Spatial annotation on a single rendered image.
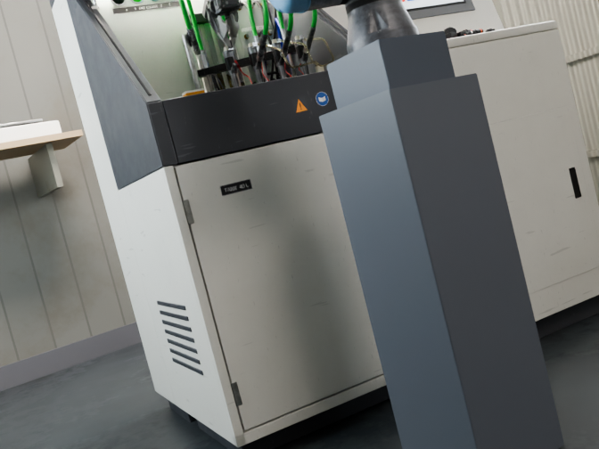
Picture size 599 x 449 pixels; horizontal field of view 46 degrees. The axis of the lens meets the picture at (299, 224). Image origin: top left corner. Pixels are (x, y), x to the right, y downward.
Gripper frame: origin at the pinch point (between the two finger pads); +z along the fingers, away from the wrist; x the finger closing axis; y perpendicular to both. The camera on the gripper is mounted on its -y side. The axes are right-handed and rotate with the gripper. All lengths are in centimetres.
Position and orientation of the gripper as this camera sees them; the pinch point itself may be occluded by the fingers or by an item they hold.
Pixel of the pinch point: (229, 44)
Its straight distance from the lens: 210.5
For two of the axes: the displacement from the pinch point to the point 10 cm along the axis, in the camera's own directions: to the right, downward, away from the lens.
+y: 4.3, -0.5, -9.0
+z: 2.5, 9.7, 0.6
